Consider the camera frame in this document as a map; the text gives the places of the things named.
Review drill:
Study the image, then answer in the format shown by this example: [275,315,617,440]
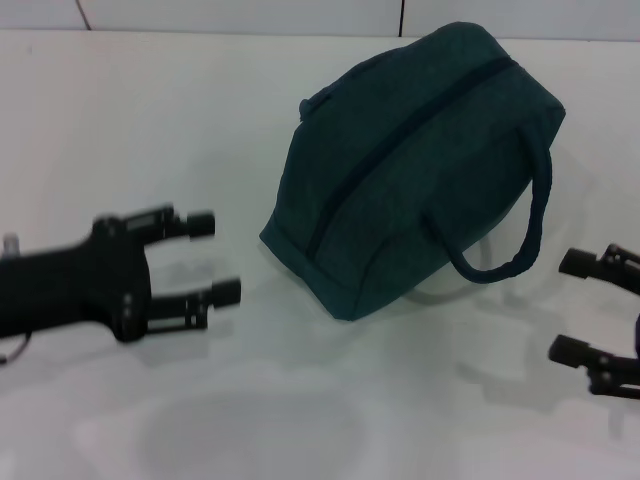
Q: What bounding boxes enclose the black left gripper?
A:
[0,202,243,344]

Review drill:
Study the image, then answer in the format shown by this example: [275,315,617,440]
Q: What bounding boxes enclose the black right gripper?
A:
[548,243,640,400]

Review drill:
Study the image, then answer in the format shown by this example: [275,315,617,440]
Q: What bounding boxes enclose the dark teal insulated lunch bag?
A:
[258,20,567,321]

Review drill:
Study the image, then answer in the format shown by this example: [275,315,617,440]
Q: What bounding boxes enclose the left gripper cable with plug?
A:
[0,330,34,365]

